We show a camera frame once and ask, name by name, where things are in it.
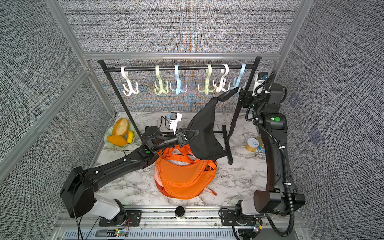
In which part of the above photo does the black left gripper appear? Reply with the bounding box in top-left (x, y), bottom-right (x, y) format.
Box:
top-left (152, 129), bottom-right (199, 154)

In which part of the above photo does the black sling bag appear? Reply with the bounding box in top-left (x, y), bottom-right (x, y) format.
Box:
top-left (187, 88), bottom-right (239, 161)

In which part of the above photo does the orange sling bag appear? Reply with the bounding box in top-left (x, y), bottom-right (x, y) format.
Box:
top-left (154, 145), bottom-right (217, 188)

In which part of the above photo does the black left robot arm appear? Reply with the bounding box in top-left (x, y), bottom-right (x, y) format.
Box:
top-left (60, 126), bottom-right (200, 226)

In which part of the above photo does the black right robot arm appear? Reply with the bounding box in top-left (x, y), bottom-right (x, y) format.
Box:
top-left (234, 71), bottom-right (306, 237)

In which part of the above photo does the light blue hook far right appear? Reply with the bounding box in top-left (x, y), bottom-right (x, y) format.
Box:
top-left (231, 64), bottom-right (247, 89)

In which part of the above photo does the light blue hook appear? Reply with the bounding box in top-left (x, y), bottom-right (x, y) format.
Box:
top-left (169, 65), bottom-right (188, 95)
top-left (231, 64), bottom-right (247, 89)

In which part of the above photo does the white hook right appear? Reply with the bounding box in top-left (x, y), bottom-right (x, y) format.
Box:
top-left (216, 64), bottom-right (231, 93)

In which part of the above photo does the white hook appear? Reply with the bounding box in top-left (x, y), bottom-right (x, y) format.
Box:
top-left (121, 67), bottom-right (139, 97)
top-left (216, 64), bottom-right (231, 93)

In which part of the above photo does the pale green hook right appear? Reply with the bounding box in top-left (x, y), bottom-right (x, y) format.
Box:
top-left (198, 64), bottom-right (217, 95)

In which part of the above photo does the pale green hook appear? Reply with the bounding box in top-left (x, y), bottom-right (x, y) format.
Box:
top-left (198, 64), bottom-right (217, 95)
top-left (154, 65), bottom-right (169, 96)

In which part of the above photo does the pink and red sling bag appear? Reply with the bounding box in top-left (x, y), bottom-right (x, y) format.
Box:
top-left (155, 182), bottom-right (217, 200)

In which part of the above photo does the white hook far left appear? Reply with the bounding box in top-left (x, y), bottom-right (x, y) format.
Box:
top-left (121, 67), bottom-right (139, 97)

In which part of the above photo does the tin can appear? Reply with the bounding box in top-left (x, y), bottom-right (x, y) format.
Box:
top-left (245, 138), bottom-right (260, 153)

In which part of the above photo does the yellow fruit piece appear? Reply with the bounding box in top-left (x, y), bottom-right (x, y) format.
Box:
top-left (127, 130), bottom-right (135, 144)

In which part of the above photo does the orange mango slice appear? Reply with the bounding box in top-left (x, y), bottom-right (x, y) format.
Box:
top-left (107, 135), bottom-right (128, 147)

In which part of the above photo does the light green plate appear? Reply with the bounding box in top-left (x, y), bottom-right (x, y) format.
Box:
top-left (104, 127), bottom-right (137, 150)

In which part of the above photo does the black clothes rack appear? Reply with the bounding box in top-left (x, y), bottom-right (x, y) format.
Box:
top-left (97, 56), bottom-right (263, 166)

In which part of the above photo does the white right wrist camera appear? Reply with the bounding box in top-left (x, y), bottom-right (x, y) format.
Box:
top-left (252, 72), bottom-right (269, 97)

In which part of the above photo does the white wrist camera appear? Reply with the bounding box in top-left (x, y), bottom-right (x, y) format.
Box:
top-left (166, 112), bottom-right (182, 134)
top-left (252, 72), bottom-right (269, 97)

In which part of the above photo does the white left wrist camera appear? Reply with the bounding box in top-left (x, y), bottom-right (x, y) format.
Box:
top-left (166, 112), bottom-right (182, 134)

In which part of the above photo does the black knob on rail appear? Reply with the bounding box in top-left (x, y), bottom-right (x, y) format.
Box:
top-left (175, 206), bottom-right (186, 220)

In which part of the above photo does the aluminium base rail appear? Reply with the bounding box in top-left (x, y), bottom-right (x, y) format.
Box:
top-left (50, 205), bottom-right (310, 240)

